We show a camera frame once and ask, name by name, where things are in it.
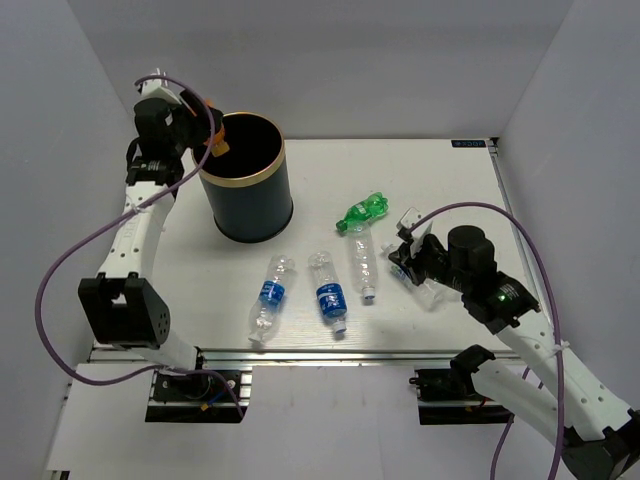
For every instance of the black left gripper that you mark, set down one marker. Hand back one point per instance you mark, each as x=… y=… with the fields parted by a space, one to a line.
x=207 y=121

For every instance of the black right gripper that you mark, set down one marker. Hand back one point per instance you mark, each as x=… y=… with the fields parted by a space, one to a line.
x=409 y=259

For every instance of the orange plastic bottle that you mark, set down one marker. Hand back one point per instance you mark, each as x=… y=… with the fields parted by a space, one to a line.
x=218 y=145

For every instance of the clear bottle dark blue label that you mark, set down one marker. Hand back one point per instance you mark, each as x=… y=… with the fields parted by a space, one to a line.
x=328 y=292

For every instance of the crushed Aquarius bottle blue label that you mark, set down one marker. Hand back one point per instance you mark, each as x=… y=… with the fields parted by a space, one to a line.
x=264 y=316

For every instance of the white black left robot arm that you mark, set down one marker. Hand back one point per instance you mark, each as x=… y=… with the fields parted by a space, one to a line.
x=122 y=306

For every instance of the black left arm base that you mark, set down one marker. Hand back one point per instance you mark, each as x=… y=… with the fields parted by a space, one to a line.
x=199 y=399

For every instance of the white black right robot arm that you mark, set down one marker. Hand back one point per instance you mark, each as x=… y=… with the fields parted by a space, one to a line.
x=598 y=432

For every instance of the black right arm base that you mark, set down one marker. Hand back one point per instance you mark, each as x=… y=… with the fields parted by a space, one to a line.
x=442 y=402

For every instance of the dark bin with gold rim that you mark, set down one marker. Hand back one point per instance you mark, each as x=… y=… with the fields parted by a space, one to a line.
x=248 y=186

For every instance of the clear bottle green-blue label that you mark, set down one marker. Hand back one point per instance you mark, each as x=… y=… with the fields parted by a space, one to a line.
x=429 y=295

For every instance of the clear unlabeled plastic bottle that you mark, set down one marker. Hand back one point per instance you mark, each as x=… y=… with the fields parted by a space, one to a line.
x=363 y=265

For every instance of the green Sprite bottle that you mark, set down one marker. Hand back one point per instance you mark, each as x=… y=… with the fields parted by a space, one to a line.
x=373 y=207

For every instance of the blue logo sticker right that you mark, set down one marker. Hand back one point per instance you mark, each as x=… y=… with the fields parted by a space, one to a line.
x=468 y=143

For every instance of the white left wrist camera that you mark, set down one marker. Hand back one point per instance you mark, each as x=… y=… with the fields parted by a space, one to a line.
x=158 y=88

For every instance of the aluminium right table rail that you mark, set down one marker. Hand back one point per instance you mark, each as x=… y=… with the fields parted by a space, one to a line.
x=534 y=277

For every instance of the aluminium table rail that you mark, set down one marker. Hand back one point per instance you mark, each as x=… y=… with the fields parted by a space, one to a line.
x=534 y=277
x=104 y=354

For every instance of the aluminium front table rail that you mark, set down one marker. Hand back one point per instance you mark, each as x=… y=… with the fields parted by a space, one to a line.
x=104 y=354

